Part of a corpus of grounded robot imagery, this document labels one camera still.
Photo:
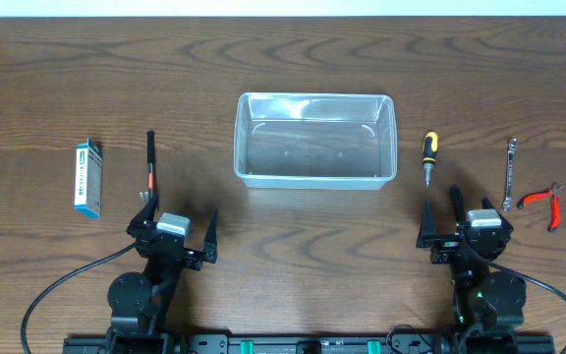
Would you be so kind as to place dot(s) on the silver ratchet wrench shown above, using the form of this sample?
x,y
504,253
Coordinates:
x,y
511,149

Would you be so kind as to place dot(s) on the yellow black stubby screwdriver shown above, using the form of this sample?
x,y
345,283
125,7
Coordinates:
x,y
430,149

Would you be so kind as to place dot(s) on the blue white cardboard box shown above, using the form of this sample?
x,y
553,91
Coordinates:
x,y
88,179

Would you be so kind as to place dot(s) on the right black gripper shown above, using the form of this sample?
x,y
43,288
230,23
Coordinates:
x,y
458,245

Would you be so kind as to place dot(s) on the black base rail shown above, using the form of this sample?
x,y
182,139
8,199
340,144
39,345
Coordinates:
x,y
397,342

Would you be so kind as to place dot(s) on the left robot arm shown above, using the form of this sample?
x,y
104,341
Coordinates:
x,y
140,300

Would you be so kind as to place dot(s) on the clear plastic container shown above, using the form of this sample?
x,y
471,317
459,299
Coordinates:
x,y
323,141

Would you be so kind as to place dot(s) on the thin black yellow screwdriver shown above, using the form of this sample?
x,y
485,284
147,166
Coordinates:
x,y
457,201

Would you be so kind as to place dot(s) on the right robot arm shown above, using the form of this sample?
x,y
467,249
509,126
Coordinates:
x,y
492,301

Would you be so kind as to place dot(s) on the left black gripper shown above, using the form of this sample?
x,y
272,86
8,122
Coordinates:
x,y
166,248

